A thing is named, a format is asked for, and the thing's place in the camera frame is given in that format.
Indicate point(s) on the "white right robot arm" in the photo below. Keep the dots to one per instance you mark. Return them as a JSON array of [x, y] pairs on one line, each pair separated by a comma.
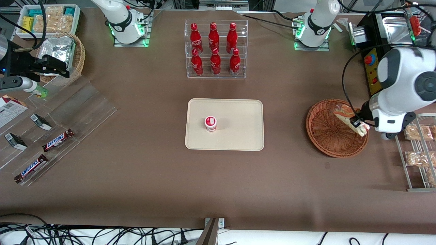
[[119, 17]]

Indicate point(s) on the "round brown wicker basket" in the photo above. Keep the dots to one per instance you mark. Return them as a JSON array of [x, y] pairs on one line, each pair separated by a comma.
[[327, 139]]

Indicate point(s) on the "beige plastic tray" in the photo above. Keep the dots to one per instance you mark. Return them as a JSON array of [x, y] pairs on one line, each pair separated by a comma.
[[235, 129]]

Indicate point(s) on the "black yellow control stand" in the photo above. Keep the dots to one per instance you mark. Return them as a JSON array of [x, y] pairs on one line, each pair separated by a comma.
[[373, 37]]

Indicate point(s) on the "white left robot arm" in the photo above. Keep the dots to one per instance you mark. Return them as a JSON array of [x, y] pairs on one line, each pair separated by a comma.
[[402, 78]]

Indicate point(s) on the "white red yogurt cup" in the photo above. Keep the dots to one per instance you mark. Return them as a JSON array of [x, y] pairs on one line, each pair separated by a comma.
[[211, 123]]

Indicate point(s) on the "red emergency stop button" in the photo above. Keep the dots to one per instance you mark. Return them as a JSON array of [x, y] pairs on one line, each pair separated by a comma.
[[369, 59]]

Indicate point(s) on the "red cola bottle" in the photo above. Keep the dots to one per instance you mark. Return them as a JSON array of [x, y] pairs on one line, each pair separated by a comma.
[[234, 64], [213, 35], [195, 35], [232, 35], [215, 64], [196, 64]]

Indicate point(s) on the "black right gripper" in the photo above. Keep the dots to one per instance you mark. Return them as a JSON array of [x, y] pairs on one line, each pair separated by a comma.
[[21, 63]]

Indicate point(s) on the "teal snack box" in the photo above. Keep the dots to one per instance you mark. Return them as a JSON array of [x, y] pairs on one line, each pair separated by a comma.
[[34, 12]]

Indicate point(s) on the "small black white box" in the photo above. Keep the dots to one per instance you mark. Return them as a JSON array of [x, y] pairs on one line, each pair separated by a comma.
[[15, 141], [41, 122]]

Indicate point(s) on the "tan wicker basket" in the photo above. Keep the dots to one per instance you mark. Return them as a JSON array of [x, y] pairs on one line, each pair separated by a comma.
[[79, 56]]

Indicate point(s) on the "white plastic bin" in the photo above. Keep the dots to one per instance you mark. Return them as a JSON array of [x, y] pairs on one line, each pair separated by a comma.
[[76, 17]]

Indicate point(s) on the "clear acrylic bottle rack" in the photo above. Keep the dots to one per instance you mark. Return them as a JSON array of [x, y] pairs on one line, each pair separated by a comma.
[[221, 73]]

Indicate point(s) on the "Snickers chocolate bar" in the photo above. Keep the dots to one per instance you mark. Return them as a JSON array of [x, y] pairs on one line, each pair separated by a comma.
[[31, 168], [58, 140]]

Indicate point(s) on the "clear bag of crackers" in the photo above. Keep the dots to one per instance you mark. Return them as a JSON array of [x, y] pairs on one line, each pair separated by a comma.
[[417, 159], [432, 177], [54, 22], [418, 132]]

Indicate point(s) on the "shiny steel tray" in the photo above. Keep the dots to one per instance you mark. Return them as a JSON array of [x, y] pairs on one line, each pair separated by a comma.
[[396, 30]]

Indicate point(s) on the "silver foil bag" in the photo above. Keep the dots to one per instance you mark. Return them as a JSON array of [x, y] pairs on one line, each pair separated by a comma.
[[61, 47]]

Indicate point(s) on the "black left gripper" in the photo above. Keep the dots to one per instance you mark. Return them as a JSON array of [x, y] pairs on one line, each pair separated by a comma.
[[364, 110]]

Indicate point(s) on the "green white bottle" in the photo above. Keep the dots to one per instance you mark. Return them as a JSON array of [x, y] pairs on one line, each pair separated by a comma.
[[38, 90]]

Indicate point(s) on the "triangle sandwich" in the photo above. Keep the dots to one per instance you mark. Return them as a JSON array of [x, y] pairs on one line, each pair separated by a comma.
[[344, 114]]

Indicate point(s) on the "yellow snack box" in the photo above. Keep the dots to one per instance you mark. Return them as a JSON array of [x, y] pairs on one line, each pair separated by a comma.
[[28, 24]]

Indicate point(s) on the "small silver metal device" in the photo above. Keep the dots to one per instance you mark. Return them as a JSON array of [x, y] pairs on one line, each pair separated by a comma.
[[357, 34]]

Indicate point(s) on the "clear acrylic stepped display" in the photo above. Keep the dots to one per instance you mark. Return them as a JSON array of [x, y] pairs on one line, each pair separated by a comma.
[[85, 105]]

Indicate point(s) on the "metal table edge bracket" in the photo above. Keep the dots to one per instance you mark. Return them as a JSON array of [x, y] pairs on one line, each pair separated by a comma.
[[220, 223]]

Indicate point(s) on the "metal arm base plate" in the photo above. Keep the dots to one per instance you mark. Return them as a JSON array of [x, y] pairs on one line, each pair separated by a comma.
[[311, 48], [131, 43]]

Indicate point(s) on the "red plastic tool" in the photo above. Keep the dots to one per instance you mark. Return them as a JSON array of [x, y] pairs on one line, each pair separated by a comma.
[[415, 25]]

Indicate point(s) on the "white red barcode carton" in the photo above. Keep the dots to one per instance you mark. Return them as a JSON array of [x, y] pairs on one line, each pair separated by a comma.
[[8, 110]]

